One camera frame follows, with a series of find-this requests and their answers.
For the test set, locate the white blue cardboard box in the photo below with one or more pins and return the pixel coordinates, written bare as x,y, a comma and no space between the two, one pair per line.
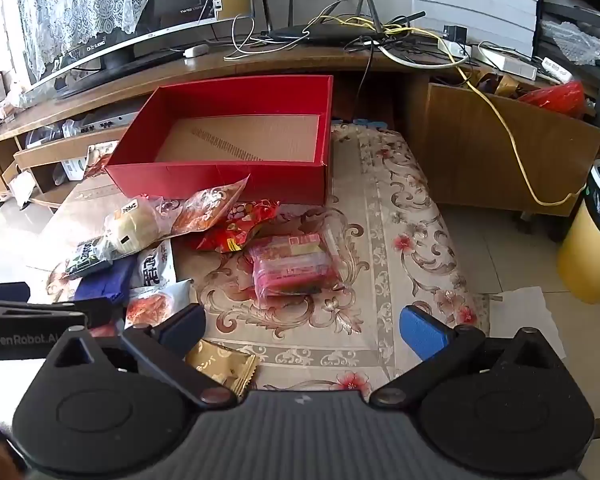
75,169

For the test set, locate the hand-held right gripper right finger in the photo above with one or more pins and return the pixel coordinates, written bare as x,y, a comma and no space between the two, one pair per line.
420,332

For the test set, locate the small white device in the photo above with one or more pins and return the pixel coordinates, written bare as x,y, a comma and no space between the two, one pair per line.
196,51

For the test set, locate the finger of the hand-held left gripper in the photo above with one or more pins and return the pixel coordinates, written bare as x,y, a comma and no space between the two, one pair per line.
35,312
2,292

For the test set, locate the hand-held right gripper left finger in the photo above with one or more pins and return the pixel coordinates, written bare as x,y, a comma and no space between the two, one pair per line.
182,327

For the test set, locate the silver media player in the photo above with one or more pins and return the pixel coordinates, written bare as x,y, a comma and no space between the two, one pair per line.
105,120

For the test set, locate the clear plastic bag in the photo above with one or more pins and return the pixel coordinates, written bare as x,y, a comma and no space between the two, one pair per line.
55,132

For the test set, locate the orange snack clear packet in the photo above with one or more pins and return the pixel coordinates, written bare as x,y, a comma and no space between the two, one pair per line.
205,207

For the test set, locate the steamed cake clear packet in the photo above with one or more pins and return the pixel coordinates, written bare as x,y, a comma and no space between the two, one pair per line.
130,227

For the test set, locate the white set-top box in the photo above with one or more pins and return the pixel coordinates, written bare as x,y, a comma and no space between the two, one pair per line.
510,64

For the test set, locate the black power adapter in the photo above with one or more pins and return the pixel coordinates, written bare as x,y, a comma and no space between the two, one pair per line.
455,32

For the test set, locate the red plastic bag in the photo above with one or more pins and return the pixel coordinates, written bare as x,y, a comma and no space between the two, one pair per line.
555,97

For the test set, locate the white power strip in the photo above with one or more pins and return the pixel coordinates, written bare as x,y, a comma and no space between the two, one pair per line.
455,48

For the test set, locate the stack of white boards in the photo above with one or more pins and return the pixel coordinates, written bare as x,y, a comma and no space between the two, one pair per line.
480,0

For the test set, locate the pink clear snack packet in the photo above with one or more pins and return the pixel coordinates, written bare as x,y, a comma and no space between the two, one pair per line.
290,265

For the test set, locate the blue foil packet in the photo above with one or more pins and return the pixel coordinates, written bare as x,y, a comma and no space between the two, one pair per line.
105,282

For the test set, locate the yellow trash bin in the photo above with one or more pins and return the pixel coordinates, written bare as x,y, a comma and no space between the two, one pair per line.
585,255

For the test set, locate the white paper sheet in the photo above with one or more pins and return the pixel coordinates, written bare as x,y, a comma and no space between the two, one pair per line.
525,310

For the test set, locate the bubble wrap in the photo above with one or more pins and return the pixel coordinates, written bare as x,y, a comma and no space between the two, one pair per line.
575,40

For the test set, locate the blue plastic object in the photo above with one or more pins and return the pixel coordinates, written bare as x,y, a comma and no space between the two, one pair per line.
367,123

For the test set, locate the wooden television stand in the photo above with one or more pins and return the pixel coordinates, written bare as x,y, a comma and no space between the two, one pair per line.
280,62

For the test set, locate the white packet black print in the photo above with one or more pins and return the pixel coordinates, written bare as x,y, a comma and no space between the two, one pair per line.
152,270

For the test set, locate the gold snack packet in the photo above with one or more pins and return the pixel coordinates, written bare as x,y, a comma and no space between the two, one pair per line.
220,365

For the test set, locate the black router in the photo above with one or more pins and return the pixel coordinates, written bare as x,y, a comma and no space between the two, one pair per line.
325,34

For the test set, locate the gold gift bag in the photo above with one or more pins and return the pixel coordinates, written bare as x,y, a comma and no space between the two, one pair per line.
500,85

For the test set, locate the red cardboard box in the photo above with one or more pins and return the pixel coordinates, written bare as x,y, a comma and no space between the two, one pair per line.
290,180

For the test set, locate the white lace cloth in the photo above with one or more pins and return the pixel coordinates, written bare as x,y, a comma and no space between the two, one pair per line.
80,5

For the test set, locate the red candy packet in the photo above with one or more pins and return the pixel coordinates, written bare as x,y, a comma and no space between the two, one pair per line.
235,230

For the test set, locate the white packet red food picture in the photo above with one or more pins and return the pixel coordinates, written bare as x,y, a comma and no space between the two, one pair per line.
150,305

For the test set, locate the green seaweed snack packet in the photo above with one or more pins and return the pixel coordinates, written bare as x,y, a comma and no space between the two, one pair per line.
85,260

